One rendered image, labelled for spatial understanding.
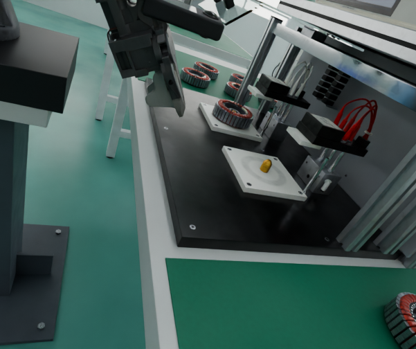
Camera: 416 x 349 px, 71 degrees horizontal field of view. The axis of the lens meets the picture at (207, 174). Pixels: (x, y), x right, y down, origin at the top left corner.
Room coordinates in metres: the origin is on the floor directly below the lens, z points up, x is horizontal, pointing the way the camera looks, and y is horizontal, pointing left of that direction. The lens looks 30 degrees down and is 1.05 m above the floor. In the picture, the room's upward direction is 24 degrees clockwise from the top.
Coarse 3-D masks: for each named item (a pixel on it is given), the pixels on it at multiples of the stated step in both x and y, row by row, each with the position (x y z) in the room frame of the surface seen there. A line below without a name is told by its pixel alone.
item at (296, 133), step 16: (288, 128) 0.61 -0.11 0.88; (304, 128) 0.60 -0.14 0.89; (320, 128) 0.57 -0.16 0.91; (336, 128) 0.60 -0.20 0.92; (304, 144) 0.56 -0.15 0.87; (320, 144) 0.58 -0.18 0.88; (336, 144) 0.59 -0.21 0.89; (352, 144) 0.63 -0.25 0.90; (320, 160) 0.66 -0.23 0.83; (336, 160) 0.62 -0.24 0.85
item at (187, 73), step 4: (184, 68) 1.09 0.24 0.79; (188, 68) 1.12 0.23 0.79; (184, 72) 1.06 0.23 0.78; (188, 72) 1.07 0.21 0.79; (192, 72) 1.13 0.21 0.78; (196, 72) 1.13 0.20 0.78; (200, 72) 1.14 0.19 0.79; (180, 76) 1.08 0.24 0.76; (184, 76) 1.06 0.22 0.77; (188, 76) 1.05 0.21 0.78; (192, 76) 1.05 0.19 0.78; (196, 76) 1.06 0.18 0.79; (200, 76) 1.13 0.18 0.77; (204, 76) 1.11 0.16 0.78; (184, 80) 1.05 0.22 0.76; (188, 80) 1.05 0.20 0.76; (192, 80) 1.05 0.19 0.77; (196, 80) 1.05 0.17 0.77; (200, 80) 1.06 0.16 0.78; (204, 80) 1.07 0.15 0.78; (208, 80) 1.09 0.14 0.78; (196, 84) 1.05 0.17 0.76; (200, 84) 1.06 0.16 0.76; (204, 84) 1.07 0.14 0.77
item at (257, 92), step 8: (264, 80) 0.81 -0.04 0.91; (272, 80) 0.79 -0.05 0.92; (280, 80) 0.85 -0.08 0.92; (248, 88) 0.82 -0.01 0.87; (256, 88) 0.83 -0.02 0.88; (264, 88) 0.79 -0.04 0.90; (272, 88) 0.79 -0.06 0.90; (280, 88) 0.80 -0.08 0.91; (288, 88) 0.81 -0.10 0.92; (256, 96) 0.78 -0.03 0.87; (264, 96) 0.79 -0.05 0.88; (272, 96) 0.79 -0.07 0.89; (280, 96) 0.80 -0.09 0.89; (288, 96) 0.81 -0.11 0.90; (280, 104) 0.88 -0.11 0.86; (288, 104) 0.85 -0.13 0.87; (296, 104) 0.83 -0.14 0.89; (304, 104) 0.84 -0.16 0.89; (288, 112) 0.83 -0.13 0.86
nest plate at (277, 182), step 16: (240, 160) 0.57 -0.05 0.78; (256, 160) 0.61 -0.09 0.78; (272, 160) 0.65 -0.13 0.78; (240, 176) 0.51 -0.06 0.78; (256, 176) 0.54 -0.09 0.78; (272, 176) 0.57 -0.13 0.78; (288, 176) 0.60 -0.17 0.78; (256, 192) 0.49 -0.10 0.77; (272, 192) 0.50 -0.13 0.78; (288, 192) 0.53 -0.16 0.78
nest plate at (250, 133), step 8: (200, 104) 0.82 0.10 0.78; (208, 112) 0.77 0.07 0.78; (208, 120) 0.73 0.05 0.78; (216, 120) 0.74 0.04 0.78; (216, 128) 0.70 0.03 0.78; (224, 128) 0.71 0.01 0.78; (232, 128) 0.73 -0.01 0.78; (240, 128) 0.76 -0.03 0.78; (248, 128) 0.79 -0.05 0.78; (240, 136) 0.73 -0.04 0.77; (248, 136) 0.74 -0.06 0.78; (256, 136) 0.75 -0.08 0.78
